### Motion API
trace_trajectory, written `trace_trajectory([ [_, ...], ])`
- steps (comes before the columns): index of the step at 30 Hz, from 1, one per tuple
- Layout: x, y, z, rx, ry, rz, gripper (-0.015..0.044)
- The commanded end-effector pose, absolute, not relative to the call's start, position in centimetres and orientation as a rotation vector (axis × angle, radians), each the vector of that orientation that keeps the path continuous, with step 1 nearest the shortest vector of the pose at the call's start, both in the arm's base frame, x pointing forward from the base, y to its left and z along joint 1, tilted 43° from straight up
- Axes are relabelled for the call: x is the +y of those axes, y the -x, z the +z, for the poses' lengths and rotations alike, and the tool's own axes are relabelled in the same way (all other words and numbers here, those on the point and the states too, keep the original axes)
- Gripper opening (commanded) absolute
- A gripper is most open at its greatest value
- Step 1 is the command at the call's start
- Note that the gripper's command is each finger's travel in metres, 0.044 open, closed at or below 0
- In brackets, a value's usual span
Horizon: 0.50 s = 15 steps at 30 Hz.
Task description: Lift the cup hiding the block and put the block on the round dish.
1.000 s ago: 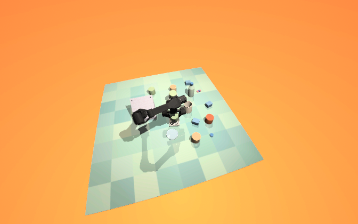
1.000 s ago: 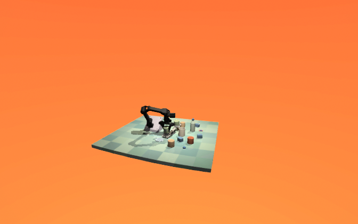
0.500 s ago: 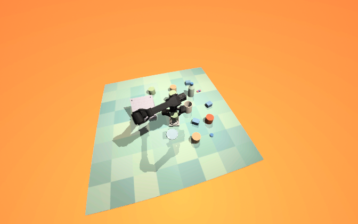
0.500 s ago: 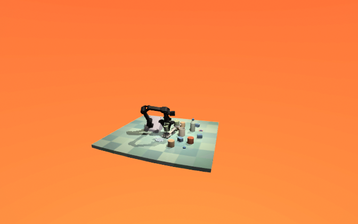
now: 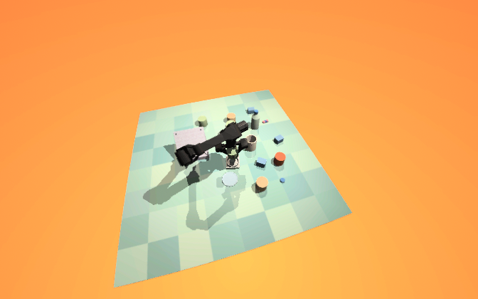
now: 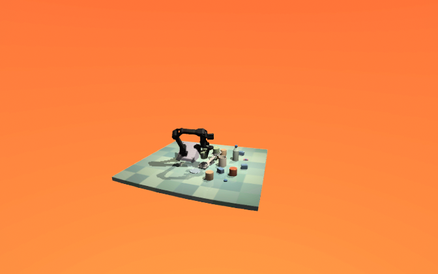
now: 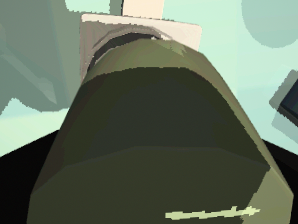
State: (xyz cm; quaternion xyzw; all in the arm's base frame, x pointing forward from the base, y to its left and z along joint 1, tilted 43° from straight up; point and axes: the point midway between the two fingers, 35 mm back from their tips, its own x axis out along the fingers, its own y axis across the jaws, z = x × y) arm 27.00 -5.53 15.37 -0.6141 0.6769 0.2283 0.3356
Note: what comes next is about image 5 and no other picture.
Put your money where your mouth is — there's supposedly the grey bottle with blue cap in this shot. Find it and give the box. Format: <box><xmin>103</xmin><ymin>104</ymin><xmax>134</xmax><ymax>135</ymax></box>
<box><xmin>251</xmin><ymin>109</ymin><xmax>260</xmax><ymax>130</ymax></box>

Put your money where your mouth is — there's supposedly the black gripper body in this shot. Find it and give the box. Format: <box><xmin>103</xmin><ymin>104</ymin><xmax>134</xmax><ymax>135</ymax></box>
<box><xmin>215</xmin><ymin>138</ymin><xmax>248</xmax><ymax>152</ymax></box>

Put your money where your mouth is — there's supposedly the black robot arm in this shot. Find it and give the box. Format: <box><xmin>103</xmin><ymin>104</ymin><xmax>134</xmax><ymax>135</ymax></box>
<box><xmin>174</xmin><ymin>120</ymin><xmax>249</xmax><ymax>167</ymax></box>

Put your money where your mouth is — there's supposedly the pale green cylinder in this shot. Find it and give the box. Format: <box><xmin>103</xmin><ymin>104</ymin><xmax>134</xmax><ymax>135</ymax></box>
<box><xmin>198</xmin><ymin>115</ymin><xmax>208</xmax><ymax>127</ymax></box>

